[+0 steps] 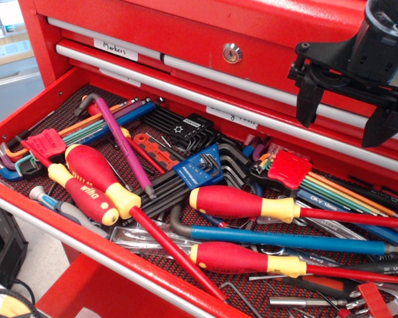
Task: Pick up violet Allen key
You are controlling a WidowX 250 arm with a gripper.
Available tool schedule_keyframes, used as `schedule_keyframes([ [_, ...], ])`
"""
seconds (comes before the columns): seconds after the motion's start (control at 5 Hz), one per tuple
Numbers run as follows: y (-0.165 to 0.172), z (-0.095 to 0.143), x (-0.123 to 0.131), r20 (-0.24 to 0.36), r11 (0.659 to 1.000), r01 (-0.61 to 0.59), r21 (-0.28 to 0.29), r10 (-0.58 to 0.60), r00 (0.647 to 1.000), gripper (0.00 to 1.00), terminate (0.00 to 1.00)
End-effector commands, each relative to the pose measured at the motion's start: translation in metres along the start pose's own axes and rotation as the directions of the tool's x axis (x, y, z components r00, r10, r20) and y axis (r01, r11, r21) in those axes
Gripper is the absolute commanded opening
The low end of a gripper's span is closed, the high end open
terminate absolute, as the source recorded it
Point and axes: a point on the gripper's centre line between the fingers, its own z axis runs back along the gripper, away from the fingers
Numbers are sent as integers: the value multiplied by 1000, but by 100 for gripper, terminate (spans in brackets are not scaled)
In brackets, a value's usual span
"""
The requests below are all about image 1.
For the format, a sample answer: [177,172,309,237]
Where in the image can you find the red holder rainbow keys left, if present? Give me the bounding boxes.
[0,98,163,182]

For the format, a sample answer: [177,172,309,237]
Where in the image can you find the red tool chest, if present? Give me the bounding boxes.
[20,1,398,178]

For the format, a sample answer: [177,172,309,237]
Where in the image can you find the red yellow Wiha screwdriver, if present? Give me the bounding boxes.
[17,137,119,226]

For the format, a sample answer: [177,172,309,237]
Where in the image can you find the silver chest lock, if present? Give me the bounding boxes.
[222,43,243,64]

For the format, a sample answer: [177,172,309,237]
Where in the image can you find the large blue Allen key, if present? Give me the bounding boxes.
[169,205,398,256]

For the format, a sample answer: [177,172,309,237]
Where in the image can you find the large red yellow screwdriver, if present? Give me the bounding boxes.
[65,144,228,301]

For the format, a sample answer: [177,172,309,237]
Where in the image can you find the white Markers label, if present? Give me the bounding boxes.
[94,38,139,62]

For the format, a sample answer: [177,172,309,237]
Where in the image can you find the blue 10mm Allen key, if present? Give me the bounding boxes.
[297,189,398,245]

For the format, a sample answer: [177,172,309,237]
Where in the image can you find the red holder rainbow keys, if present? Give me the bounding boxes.
[0,98,163,182]
[243,136,398,218]

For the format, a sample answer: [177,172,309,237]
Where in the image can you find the red yellow screwdriver upper right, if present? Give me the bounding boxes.
[189,185,398,224]

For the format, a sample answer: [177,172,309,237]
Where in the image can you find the black box on floor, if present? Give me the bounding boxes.
[0,208,28,288]

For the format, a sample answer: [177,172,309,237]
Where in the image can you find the red yellow screwdriver lower right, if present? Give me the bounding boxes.
[190,242,398,284]

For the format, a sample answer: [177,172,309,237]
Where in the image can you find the red black pen tool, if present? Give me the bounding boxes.
[324,173,398,214]

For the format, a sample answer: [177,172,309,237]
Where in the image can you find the black Torx key set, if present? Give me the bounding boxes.
[141,107,226,153]

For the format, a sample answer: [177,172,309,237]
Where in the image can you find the grey blue precision screwdriver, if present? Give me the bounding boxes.
[29,185,109,240]

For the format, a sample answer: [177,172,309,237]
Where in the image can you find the red holder rainbow keys right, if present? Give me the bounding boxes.
[243,136,398,218]

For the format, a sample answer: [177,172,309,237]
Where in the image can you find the blue holder black Allen keys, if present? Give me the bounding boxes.
[134,143,251,217]

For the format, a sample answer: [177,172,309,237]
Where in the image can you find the white cutting tools label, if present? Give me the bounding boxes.
[206,106,258,130]

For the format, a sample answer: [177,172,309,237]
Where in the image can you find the silver bit extension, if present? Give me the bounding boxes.
[269,297,331,308]

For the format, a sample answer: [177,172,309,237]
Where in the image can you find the orange red key holder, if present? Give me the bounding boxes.
[133,133,180,171]

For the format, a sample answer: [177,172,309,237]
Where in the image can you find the violet Allen key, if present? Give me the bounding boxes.
[80,93,157,199]

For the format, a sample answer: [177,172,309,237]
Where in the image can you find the open red drawer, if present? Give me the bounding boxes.
[0,66,398,318]

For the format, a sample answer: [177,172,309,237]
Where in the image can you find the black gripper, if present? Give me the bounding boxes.
[289,1,398,148]

